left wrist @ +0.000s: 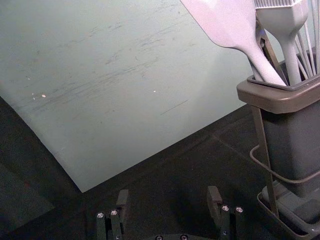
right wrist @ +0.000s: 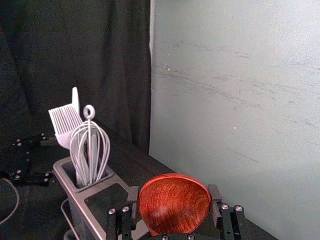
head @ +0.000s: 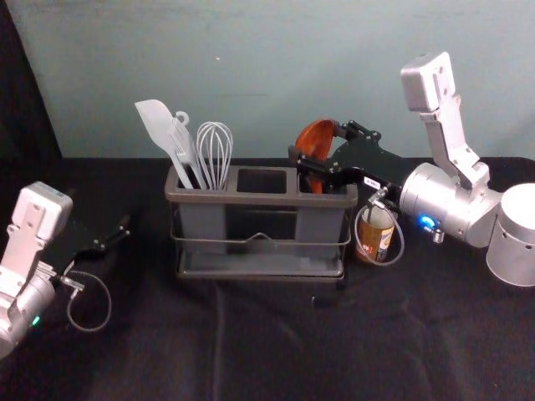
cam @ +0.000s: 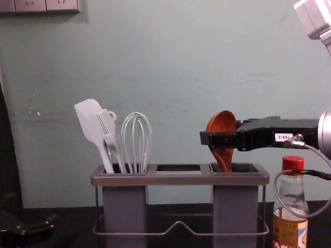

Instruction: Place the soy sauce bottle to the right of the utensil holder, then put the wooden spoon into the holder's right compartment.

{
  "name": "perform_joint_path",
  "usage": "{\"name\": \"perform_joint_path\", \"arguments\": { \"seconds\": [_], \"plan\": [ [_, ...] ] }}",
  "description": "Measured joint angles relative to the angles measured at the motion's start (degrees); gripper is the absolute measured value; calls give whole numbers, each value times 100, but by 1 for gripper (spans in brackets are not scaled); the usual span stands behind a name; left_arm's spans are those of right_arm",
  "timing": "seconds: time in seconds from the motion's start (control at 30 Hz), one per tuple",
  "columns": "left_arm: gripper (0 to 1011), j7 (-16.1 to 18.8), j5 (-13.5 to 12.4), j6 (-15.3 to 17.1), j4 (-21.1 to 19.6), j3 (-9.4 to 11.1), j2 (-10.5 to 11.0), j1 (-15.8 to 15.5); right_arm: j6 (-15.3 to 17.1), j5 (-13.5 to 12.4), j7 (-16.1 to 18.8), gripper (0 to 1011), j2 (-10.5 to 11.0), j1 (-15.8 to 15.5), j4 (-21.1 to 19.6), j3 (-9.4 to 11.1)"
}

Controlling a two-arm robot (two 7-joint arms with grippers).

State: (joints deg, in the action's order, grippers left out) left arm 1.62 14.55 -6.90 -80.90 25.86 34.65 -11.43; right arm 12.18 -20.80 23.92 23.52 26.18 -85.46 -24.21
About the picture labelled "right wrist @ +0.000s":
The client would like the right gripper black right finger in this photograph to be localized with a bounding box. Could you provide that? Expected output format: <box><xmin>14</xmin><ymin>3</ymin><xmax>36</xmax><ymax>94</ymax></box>
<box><xmin>207</xmin><ymin>184</ymin><xmax>250</xmax><ymax>240</ymax></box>

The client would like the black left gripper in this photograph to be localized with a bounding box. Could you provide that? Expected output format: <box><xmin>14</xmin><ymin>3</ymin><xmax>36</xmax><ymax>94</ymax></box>
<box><xmin>0</xmin><ymin>132</ymin><xmax>57</xmax><ymax>187</ymax></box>

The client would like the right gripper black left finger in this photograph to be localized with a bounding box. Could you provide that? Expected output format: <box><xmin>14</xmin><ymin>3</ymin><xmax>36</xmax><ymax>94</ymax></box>
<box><xmin>107</xmin><ymin>186</ymin><xmax>145</xmax><ymax>240</ymax></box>

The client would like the red-brown wooden spoon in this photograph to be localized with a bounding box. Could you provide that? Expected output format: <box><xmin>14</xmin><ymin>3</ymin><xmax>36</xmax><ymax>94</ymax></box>
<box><xmin>137</xmin><ymin>173</ymin><xmax>212</xmax><ymax>237</ymax></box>

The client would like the black rack with steel bars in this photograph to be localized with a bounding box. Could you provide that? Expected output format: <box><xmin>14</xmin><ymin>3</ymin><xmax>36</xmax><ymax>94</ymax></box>
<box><xmin>52</xmin><ymin>157</ymin><xmax>151</xmax><ymax>240</ymax></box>

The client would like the grey silicone basting brush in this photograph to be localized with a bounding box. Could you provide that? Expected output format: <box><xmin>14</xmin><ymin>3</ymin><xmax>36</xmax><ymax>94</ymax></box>
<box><xmin>48</xmin><ymin>104</ymin><xmax>85</xmax><ymax>151</ymax></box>

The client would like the grey silicone whisk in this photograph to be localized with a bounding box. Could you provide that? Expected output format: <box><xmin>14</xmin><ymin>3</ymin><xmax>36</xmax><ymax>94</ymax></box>
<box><xmin>69</xmin><ymin>104</ymin><xmax>111</xmax><ymax>187</ymax></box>

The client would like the pale grey spatula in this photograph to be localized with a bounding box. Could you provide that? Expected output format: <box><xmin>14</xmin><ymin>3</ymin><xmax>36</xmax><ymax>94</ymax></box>
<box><xmin>71</xmin><ymin>86</ymin><xmax>82</xmax><ymax>119</ymax></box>

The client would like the thin grey cable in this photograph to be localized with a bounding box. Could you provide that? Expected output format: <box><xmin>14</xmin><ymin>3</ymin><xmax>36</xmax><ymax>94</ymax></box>
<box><xmin>0</xmin><ymin>176</ymin><xmax>21</xmax><ymax>224</ymax></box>

